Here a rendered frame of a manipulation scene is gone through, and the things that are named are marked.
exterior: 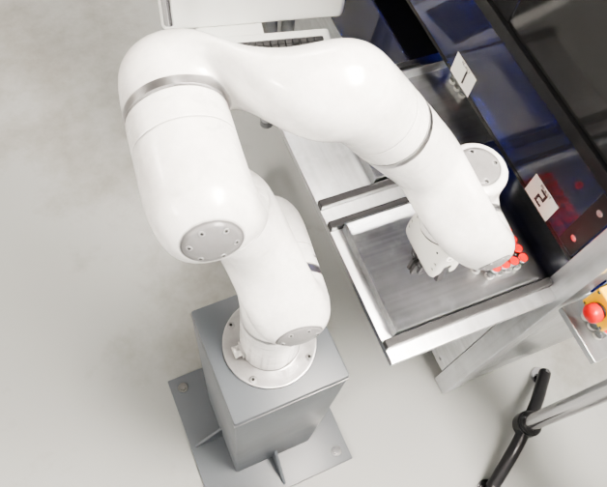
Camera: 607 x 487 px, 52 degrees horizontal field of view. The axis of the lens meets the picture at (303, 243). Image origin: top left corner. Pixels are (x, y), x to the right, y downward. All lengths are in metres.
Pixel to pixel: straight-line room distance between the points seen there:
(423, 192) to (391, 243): 0.63
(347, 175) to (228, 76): 0.89
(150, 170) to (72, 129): 2.11
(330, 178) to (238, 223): 0.91
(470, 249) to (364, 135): 0.27
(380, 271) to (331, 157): 0.30
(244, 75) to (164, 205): 0.14
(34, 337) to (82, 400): 0.28
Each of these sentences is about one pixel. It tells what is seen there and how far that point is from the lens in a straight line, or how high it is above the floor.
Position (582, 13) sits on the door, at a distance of 1.21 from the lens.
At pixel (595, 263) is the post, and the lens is 1.32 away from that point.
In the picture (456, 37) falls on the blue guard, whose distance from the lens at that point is 1.51.
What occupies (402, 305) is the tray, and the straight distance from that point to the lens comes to 1.33.
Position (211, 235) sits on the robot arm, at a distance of 0.54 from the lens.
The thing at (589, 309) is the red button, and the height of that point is 1.01.
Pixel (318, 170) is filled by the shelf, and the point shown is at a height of 0.88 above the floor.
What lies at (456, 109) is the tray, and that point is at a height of 0.88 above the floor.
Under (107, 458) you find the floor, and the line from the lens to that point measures 2.15.
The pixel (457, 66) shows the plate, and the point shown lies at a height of 1.02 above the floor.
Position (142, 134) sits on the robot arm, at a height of 1.63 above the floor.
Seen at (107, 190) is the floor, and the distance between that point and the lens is 2.48.
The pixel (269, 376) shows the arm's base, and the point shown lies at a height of 0.87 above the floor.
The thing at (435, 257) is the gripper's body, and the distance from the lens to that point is 1.01.
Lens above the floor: 2.09
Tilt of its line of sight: 64 degrees down
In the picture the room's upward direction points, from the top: 12 degrees clockwise
